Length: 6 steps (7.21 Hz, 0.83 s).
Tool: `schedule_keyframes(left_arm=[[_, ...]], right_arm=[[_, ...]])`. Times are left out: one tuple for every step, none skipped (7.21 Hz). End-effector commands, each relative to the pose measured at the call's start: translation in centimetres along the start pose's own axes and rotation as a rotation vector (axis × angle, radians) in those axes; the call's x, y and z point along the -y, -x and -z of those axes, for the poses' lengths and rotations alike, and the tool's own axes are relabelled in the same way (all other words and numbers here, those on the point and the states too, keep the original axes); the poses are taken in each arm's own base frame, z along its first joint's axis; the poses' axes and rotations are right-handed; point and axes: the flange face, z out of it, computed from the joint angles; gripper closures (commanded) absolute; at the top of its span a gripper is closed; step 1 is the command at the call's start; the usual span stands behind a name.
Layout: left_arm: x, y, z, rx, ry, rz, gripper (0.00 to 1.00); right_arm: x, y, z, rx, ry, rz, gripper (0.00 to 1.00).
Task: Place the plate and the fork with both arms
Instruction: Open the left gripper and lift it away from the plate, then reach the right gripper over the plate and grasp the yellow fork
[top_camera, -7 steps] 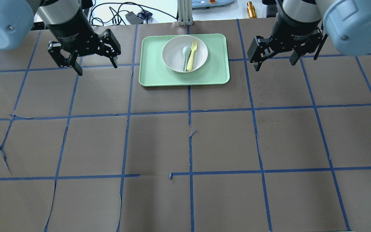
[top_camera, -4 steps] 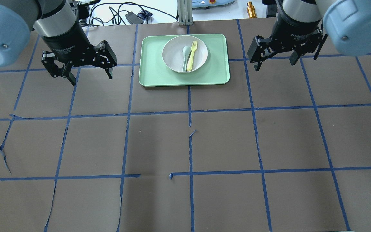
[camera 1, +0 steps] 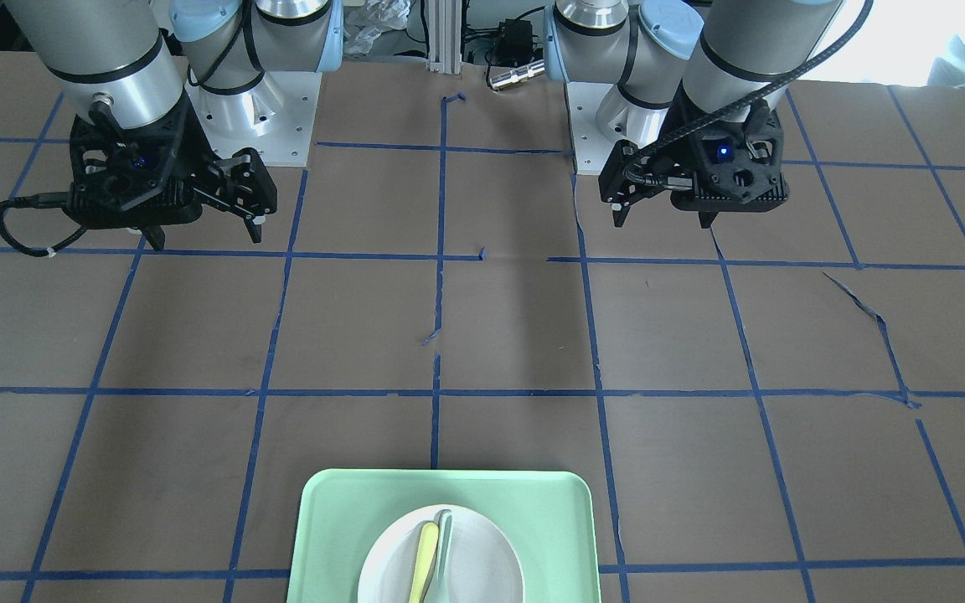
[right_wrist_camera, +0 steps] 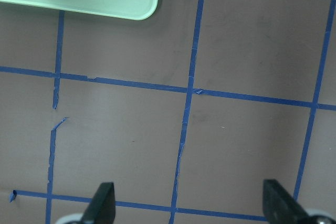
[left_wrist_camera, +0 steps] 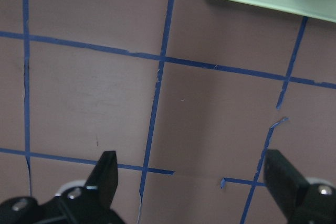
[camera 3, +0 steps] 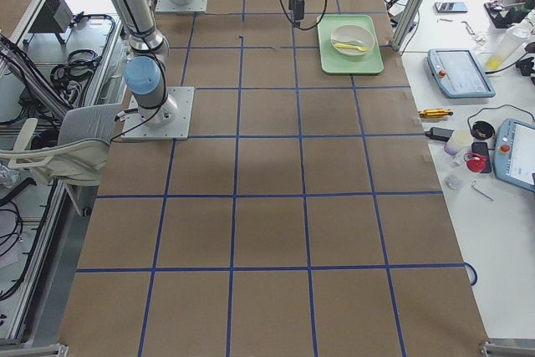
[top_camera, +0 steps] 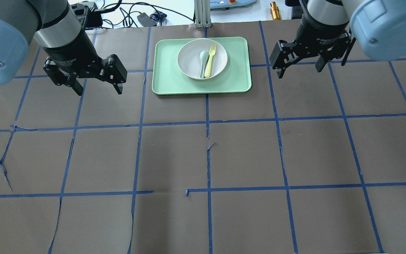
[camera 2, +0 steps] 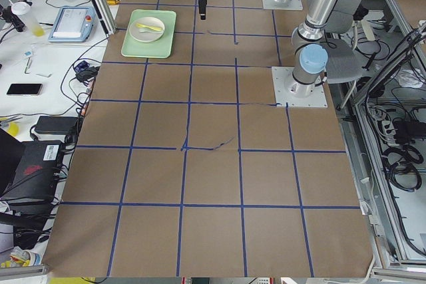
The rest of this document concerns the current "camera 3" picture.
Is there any beige round plate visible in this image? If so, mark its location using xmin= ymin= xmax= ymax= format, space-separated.
xmin=330 ymin=24 xmax=375 ymax=56

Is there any light green plastic tray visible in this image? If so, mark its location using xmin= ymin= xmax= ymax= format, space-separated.
xmin=318 ymin=14 xmax=384 ymax=74

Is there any black smartphone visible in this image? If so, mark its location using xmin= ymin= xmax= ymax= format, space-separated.
xmin=434 ymin=2 xmax=468 ymax=14

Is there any blue teach pendant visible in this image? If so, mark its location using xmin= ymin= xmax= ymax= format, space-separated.
xmin=493 ymin=119 xmax=534 ymax=192
xmin=427 ymin=48 xmax=496 ymax=99

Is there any white paper cup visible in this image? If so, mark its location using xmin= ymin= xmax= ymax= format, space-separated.
xmin=444 ymin=130 xmax=473 ymax=156

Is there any clear bottle yellow liquid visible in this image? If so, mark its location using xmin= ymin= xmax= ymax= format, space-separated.
xmin=485 ymin=25 xmax=531 ymax=73

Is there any red round lid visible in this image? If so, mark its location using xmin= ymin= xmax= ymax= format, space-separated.
xmin=464 ymin=152 xmax=487 ymax=173

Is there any silver allen key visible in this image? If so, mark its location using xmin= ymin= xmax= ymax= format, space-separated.
xmin=471 ymin=181 xmax=495 ymax=201

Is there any grey white chair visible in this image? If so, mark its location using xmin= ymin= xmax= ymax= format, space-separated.
xmin=1 ymin=103 xmax=122 ymax=216

